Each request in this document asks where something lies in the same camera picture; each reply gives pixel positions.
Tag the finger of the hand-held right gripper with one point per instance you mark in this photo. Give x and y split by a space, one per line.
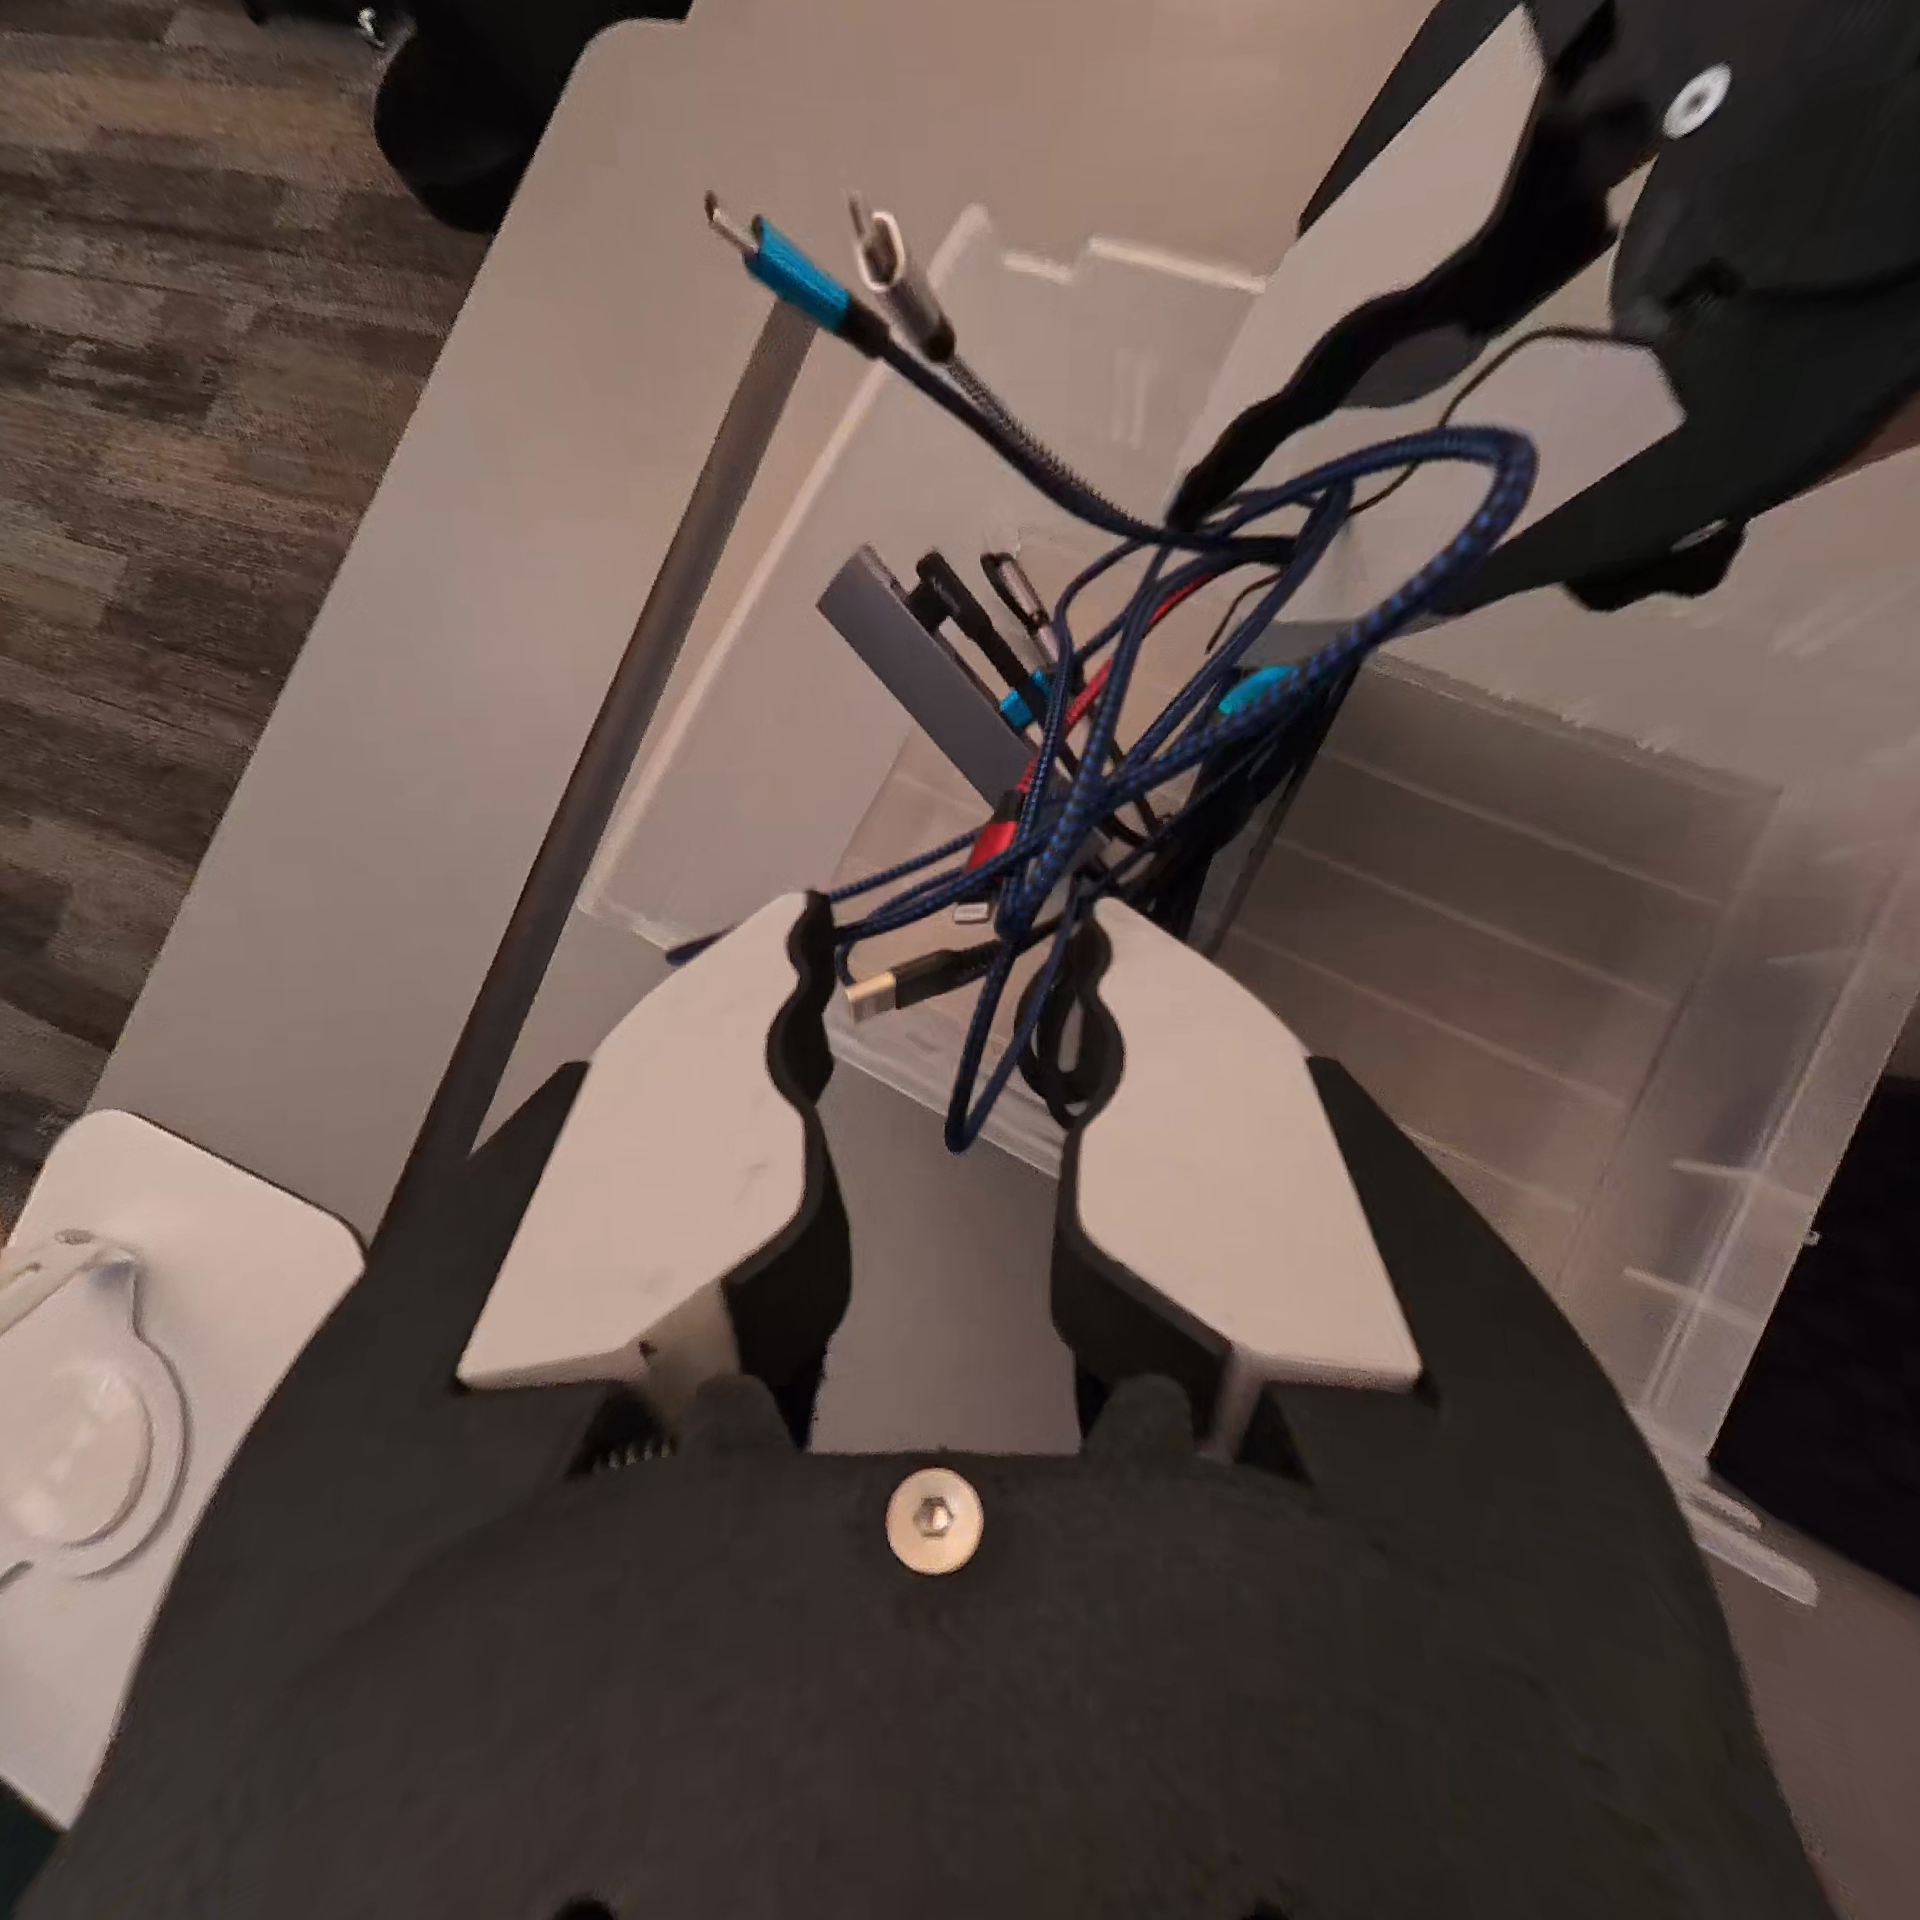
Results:
1517 255
1636 523

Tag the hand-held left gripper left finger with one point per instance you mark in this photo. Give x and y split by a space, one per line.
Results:
662 1185

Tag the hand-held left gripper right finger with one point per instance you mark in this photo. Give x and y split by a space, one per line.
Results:
1231 1200

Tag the grey usb hub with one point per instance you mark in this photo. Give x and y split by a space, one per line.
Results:
932 674

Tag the white tablet stand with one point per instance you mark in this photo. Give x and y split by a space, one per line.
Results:
225 1348

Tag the clear plastic bin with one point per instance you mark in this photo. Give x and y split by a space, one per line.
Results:
1501 931

